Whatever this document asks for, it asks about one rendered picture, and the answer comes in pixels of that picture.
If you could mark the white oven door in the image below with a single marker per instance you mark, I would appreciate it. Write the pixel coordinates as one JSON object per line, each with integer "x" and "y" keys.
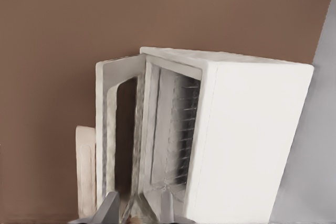
{"x": 105, "y": 98}

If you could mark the white oven body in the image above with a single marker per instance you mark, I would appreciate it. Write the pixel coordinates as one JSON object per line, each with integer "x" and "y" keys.
{"x": 249, "y": 134}

